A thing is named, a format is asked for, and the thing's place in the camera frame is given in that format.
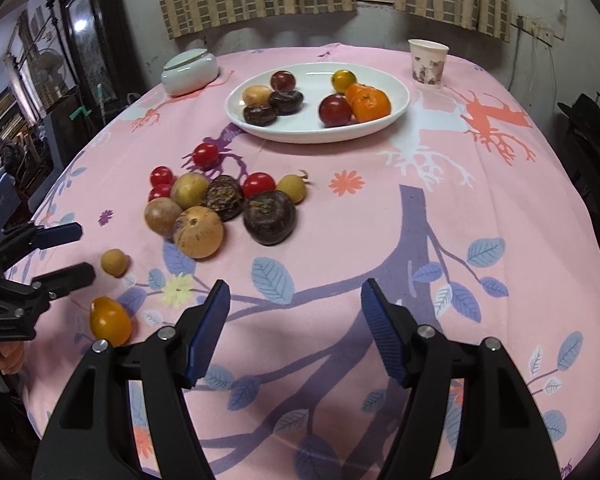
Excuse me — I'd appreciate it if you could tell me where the yellowish round fruit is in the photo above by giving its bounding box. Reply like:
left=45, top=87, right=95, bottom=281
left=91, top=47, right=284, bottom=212
left=170, top=172, right=209, bottom=210

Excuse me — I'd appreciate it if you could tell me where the large dark red plum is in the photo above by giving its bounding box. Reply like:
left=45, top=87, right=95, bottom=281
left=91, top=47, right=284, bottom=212
left=318, top=94, right=353, bottom=128

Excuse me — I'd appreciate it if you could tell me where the small yellow tomato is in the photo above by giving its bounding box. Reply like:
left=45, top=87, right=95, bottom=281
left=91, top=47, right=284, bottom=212
left=90, top=296, right=133, bottom=347

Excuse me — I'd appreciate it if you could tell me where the small longan with stem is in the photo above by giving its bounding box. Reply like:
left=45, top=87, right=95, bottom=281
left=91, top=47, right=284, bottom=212
left=276, top=170, right=309, bottom=204

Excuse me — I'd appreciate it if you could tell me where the pink patterned tablecloth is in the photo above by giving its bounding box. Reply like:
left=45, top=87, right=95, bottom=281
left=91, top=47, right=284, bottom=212
left=12, top=44, right=600, bottom=479

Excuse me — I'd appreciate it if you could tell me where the dark purple mangosteen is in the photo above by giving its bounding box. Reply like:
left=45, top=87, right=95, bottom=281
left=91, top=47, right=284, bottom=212
left=242, top=190, right=297, bottom=246

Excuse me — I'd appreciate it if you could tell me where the dark wooden cabinet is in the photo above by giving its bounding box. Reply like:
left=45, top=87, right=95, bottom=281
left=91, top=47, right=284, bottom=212
left=59, top=0, right=146, bottom=126

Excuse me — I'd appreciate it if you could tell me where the patterned paper cup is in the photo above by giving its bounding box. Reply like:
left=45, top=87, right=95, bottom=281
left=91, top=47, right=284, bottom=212
left=408, top=39, right=449, bottom=88

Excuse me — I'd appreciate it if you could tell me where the small green longan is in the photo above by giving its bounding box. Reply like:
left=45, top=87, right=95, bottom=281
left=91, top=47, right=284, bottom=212
left=100, top=248, right=129, bottom=278

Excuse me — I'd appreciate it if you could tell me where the orange tangerine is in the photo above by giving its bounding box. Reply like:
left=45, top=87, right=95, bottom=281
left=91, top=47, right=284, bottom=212
left=344, top=82, right=367, bottom=104
left=351, top=87, right=392, bottom=122

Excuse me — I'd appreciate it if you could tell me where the red cherry tomato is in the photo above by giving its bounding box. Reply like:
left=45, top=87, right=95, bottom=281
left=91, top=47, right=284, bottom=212
left=192, top=142, right=220, bottom=171
left=149, top=166, right=175, bottom=188
left=242, top=172, right=276, bottom=200

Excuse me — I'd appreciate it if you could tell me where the white oval plate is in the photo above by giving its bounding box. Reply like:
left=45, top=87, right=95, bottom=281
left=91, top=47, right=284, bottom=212
left=224, top=62, right=411, bottom=144

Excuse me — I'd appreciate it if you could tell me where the green yellow tomato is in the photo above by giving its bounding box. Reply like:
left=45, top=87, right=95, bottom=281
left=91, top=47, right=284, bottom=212
left=332, top=70, right=358, bottom=94

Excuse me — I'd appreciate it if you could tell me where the orange tangerine front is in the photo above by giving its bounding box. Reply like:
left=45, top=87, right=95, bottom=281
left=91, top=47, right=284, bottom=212
left=351, top=87, right=392, bottom=122

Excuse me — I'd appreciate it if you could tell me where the large yellow passion fruit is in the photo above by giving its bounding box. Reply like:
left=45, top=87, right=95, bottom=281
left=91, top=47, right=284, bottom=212
left=242, top=84, right=273, bottom=106

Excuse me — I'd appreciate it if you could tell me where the wall power strip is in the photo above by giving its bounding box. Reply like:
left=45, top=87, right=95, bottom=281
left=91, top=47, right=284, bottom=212
left=515, top=14, right=556, bottom=47

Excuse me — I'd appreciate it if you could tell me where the black hat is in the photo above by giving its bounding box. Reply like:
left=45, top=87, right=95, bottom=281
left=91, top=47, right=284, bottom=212
left=557, top=93, right=600, bottom=131

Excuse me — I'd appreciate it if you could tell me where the person left hand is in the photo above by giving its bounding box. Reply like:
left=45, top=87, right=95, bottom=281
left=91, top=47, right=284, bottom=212
left=0, top=341, right=26, bottom=375

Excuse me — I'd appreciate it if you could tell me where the white lidded ceramic jar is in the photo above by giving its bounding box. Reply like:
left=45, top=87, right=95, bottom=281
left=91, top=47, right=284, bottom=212
left=161, top=48, right=220, bottom=96

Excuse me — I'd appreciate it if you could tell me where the red cherry tomato hidden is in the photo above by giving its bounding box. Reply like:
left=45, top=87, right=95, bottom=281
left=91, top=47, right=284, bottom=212
left=148, top=184, right=172, bottom=202

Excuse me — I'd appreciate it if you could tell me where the small dark red plum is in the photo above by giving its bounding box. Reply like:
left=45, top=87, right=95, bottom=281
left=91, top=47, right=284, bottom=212
left=270, top=70, right=297, bottom=92

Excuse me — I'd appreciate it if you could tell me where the speckled tan passion fruit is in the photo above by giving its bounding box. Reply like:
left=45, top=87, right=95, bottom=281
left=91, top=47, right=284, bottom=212
left=173, top=206, right=224, bottom=260

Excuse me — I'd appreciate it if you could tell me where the tan round fruit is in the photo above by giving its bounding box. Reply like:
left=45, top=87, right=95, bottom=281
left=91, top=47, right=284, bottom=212
left=144, top=197, right=183, bottom=238

